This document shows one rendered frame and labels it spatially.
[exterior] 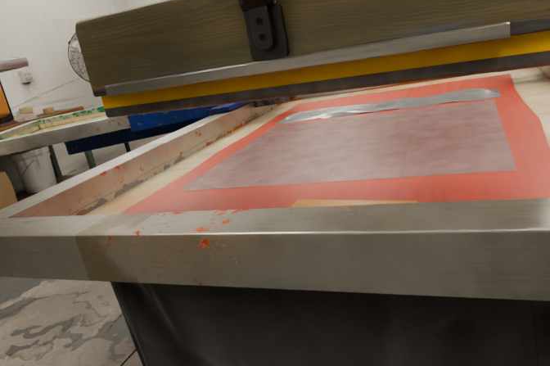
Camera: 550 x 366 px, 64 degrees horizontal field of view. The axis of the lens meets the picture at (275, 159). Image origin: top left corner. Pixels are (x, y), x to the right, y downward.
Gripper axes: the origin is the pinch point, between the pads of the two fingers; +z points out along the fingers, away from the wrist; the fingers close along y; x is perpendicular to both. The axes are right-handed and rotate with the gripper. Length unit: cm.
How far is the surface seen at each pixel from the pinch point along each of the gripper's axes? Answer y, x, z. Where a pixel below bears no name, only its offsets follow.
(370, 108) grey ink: -35.4, -0.3, 14.1
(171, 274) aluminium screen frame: 15.2, -4.3, 14.2
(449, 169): -4.0, 12.5, 14.4
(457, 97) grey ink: -35.1, 12.9, 13.8
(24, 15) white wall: -300, -381, -67
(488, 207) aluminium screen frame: 12.6, 15.1, 10.9
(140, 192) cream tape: -3.1, -22.1, 14.9
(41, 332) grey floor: -82, -179, 112
